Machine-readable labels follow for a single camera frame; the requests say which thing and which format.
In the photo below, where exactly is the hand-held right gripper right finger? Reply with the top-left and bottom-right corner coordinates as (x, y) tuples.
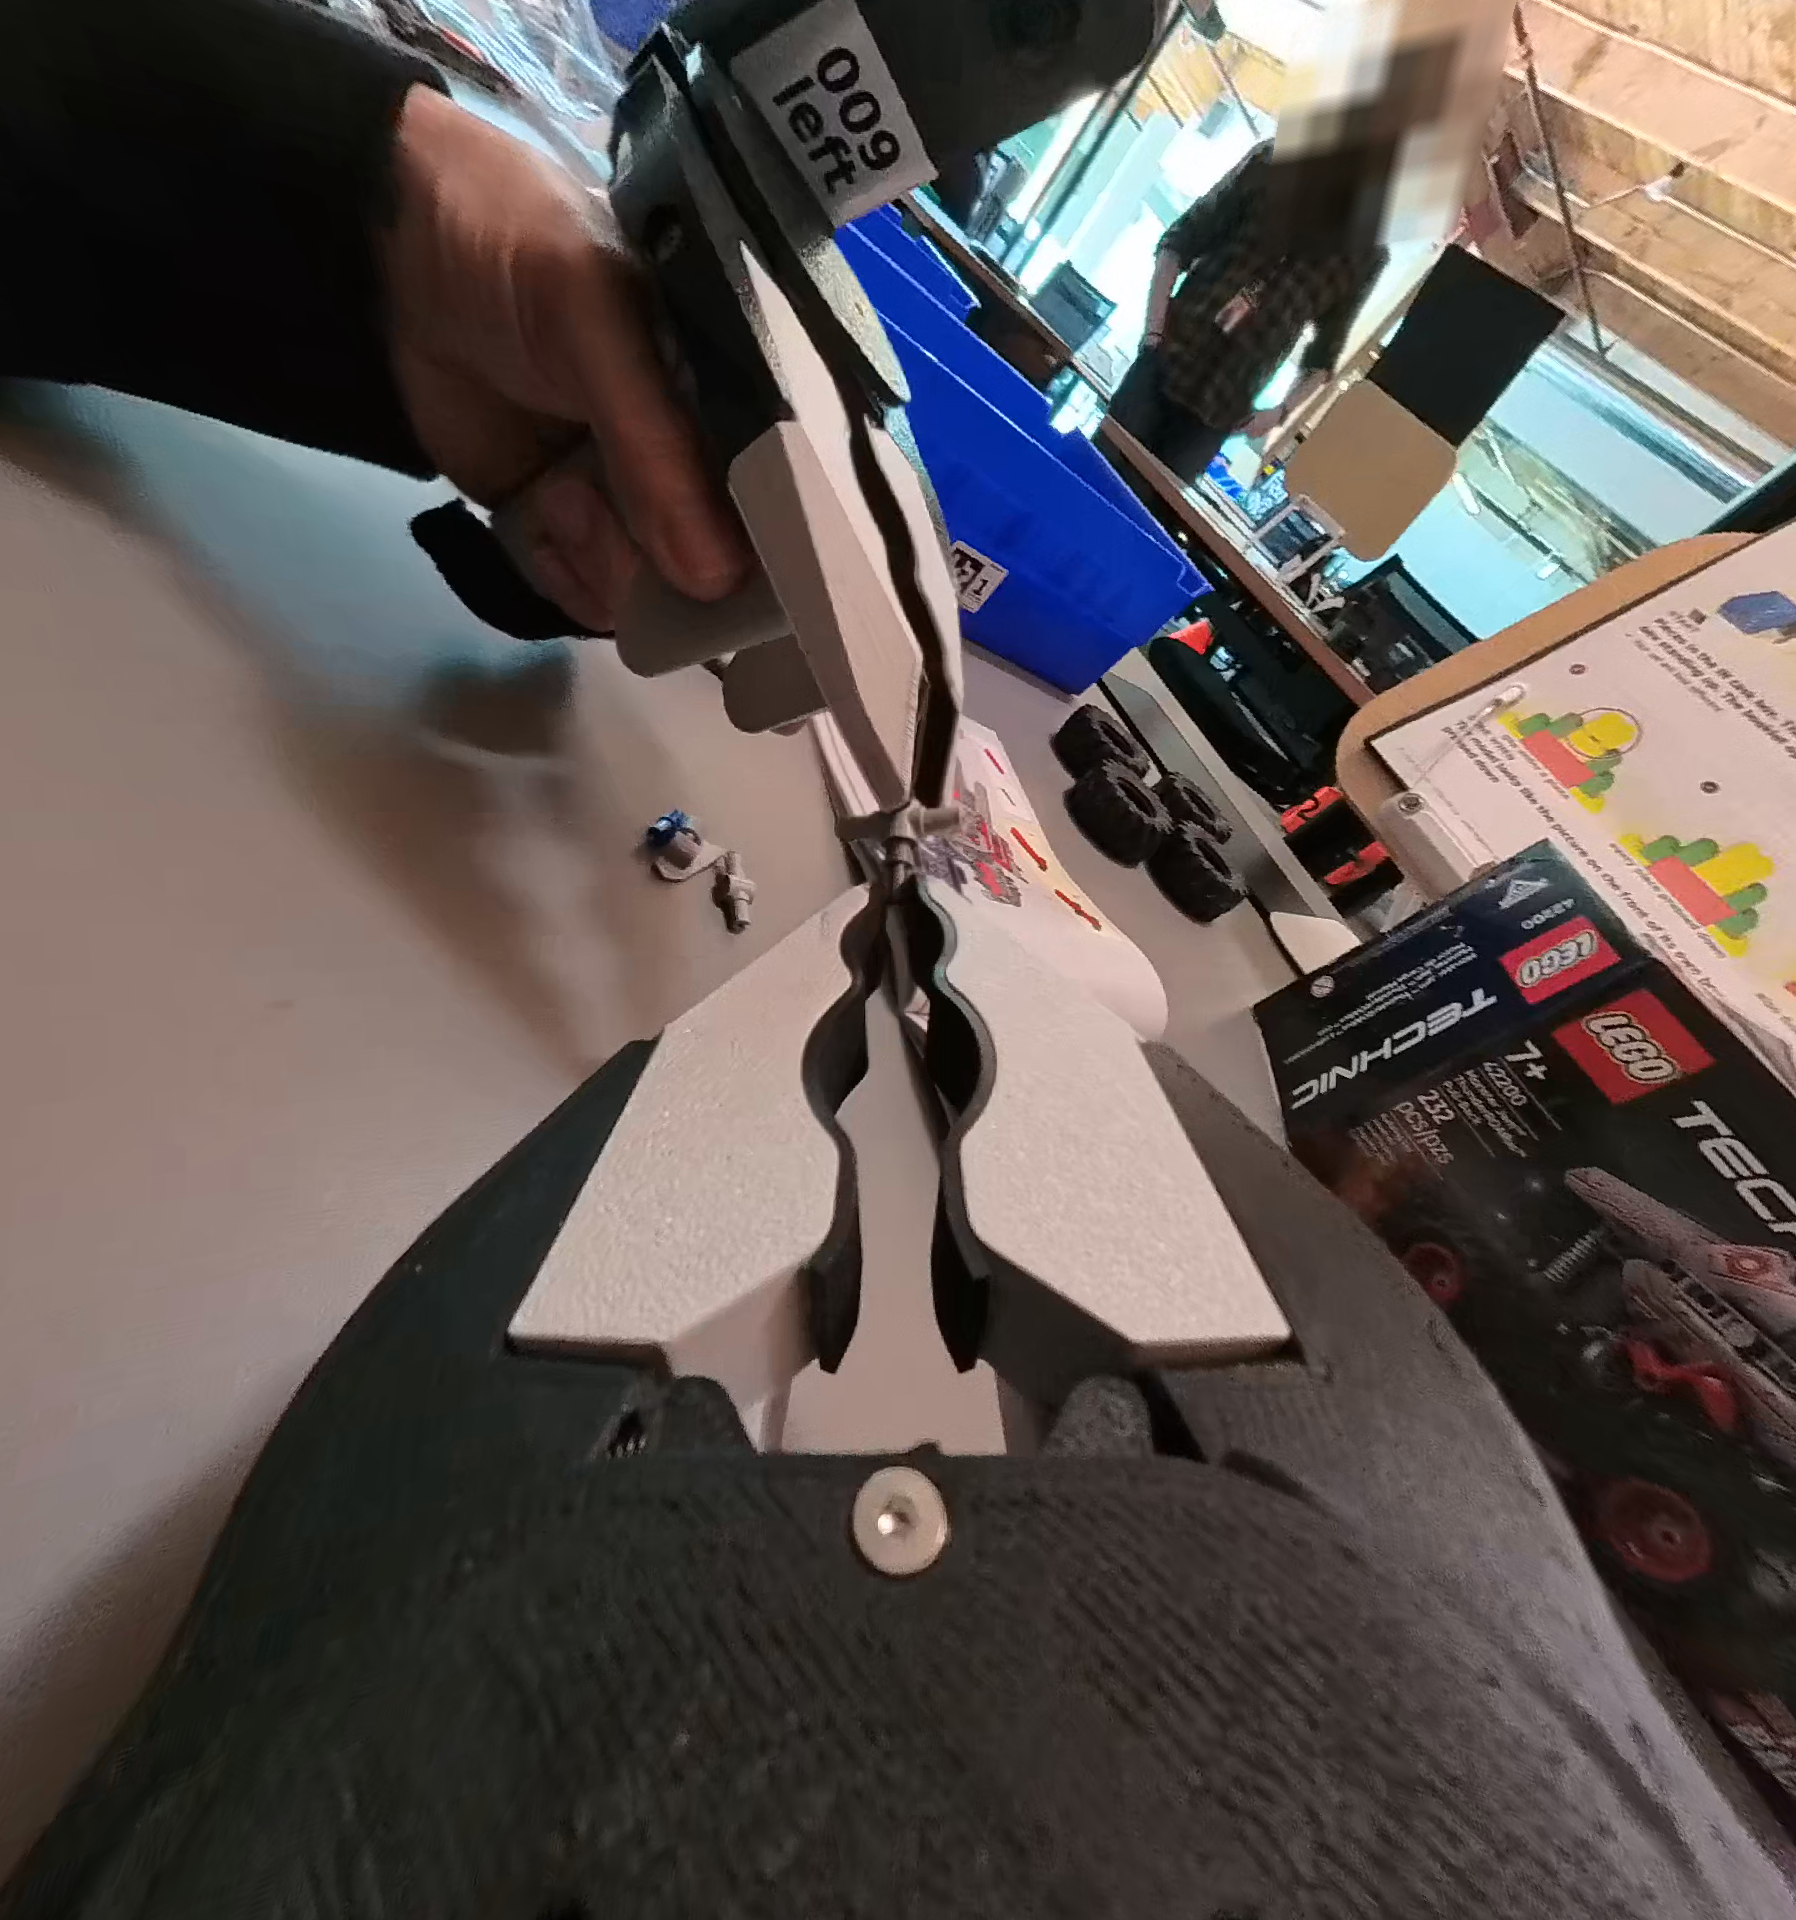
(911, 897), (1298, 1429)

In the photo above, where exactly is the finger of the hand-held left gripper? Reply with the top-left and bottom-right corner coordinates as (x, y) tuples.
(726, 424), (926, 823)
(745, 247), (970, 815)

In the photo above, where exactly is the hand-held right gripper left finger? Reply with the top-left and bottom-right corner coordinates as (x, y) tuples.
(505, 884), (888, 1452)

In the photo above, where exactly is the small grey toy connector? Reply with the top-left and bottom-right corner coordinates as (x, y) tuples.
(835, 796), (974, 906)

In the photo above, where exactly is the grey desk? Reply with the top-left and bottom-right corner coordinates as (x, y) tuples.
(0, 383), (1380, 1920)

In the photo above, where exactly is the person's left hand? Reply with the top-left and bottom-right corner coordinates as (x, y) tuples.
(384, 87), (761, 635)

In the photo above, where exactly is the blue plastic storage bin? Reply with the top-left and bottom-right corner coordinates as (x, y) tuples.
(835, 207), (980, 320)
(875, 307), (1218, 694)

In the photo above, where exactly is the open instruction booklet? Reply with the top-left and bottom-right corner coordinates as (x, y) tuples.
(926, 716), (1172, 1040)

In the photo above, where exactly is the red black toy part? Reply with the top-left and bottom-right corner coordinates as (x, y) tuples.
(1276, 788), (1392, 890)

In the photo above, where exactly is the dark plastic container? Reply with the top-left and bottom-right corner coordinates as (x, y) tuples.
(1150, 591), (1371, 790)

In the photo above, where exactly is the black toy set box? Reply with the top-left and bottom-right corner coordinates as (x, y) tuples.
(1254, 840), (1796, 1865)

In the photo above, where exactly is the beige panel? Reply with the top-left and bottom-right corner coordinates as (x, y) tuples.
(1285, 374), (1456, 561)

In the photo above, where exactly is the black panel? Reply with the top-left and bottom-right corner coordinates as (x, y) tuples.
(1368, 243), (1569, 447)

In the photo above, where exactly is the printed instruction sheet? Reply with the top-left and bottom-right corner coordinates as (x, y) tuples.
(1374, 492), (1796, 1160)

